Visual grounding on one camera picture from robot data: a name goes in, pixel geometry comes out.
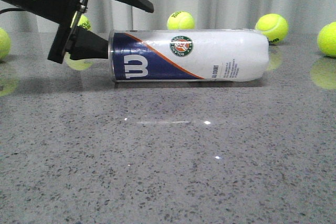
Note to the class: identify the white tennis ball can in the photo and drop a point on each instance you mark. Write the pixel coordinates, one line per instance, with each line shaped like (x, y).
(237, 55)

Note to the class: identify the tennis ball Roland Garros print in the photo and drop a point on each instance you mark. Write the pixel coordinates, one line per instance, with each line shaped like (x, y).
(82, 22)

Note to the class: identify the centre yellow tennis ball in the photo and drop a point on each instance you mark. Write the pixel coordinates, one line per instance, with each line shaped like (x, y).
(180, 20)

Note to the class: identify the tennis ball far left edge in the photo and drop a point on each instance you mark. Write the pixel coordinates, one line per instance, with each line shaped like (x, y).
(5, 43)

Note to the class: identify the tennis ball edge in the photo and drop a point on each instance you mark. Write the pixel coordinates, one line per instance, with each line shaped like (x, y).
(5, 43)
(326, 40)

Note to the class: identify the tennis ball Wilson 3 print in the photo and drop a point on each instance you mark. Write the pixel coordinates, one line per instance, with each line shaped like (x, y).
(273, 26)

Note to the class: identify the tennis ball far right edge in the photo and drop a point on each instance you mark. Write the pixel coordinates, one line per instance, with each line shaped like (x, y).
(326, 40)

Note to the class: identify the grey pleated curtain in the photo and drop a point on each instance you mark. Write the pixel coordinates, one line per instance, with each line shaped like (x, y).
(303, 16)

